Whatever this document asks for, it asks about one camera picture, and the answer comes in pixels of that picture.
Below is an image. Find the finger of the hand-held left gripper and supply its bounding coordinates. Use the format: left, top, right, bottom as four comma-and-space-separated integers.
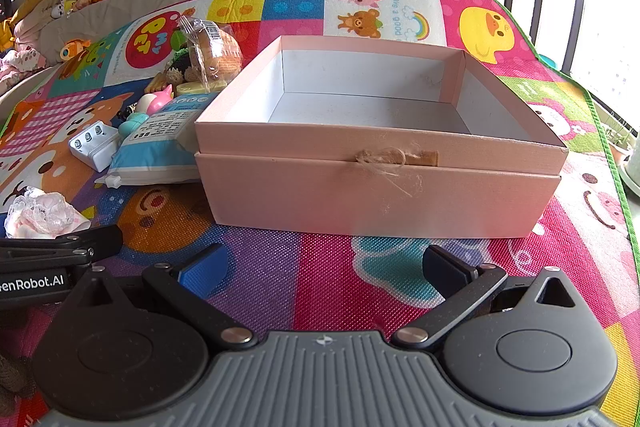
0, 225, 124, 266

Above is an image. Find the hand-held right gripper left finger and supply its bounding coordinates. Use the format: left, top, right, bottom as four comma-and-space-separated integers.
74, 243, 259, 351

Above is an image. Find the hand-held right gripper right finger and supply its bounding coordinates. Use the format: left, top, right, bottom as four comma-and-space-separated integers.
391, 244, 581, 351

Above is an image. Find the pink cardboard box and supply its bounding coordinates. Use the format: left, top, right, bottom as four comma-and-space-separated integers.
194, 35, 570, 241

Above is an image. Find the blue white pouch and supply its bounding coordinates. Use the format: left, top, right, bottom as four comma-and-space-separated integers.
94, 93, 222, 188

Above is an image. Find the pink cat toy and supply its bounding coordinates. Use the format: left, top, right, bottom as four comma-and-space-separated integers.
135, 84, 175, 116

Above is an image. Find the brown crochet toy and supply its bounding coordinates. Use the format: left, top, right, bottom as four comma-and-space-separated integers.
166, 48, 202, 84

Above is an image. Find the clear bag of wafer biscuits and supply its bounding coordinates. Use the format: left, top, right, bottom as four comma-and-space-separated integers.
177, 16, 244, 84

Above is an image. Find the white lace wrapped item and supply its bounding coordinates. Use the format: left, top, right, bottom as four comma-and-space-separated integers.
3, 186, 92, 239

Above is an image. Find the white battery charger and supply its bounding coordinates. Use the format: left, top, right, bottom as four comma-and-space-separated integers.
68, 120, 120, 172

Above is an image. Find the colourful cartoon play mat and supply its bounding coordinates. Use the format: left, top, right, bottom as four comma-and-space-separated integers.
0, 0, 640, 427

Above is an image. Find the teal plastic hook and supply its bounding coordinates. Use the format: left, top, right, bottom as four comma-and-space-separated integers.
118, 112, 151, 139

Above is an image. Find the pink plush toy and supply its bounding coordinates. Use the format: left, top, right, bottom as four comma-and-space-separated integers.
0, 38, 49, 84

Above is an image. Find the orange fish plush toy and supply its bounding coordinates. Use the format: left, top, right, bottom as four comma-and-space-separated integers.
58, 37, 93, 60

